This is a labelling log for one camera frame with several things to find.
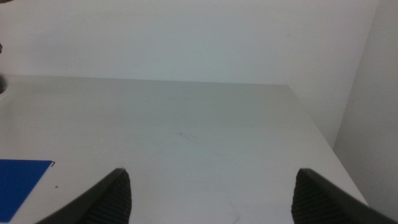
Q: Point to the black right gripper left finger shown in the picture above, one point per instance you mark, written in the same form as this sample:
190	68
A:
107	202

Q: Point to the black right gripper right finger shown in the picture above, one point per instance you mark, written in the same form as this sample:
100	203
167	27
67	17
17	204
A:
320	202

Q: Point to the black and white shoe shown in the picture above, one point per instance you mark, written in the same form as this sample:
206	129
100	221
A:
2	84

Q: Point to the blue rectangular mat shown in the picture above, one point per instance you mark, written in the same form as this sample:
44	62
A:
17	183

